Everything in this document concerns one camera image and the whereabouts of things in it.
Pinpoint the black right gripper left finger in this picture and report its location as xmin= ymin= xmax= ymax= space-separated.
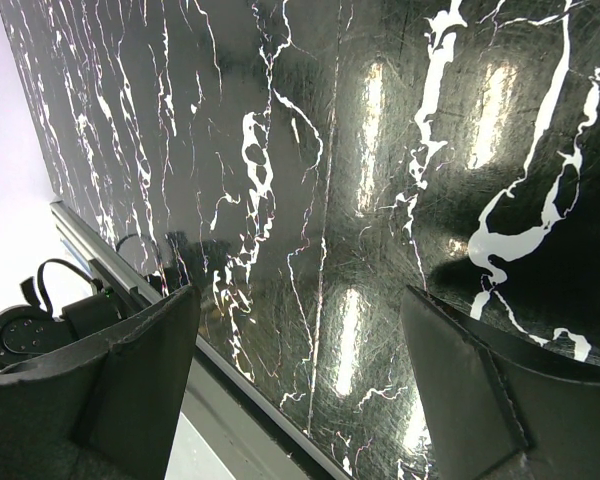
xmin=0 ymin=286 xmax=201 ymax=479

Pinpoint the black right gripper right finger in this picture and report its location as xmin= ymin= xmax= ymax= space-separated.
xmin=401 ymin=286 xmax=600 ymax=479

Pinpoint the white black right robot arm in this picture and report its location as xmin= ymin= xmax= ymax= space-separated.
xmin=0 ymin=272 xmax=600 ymax=479

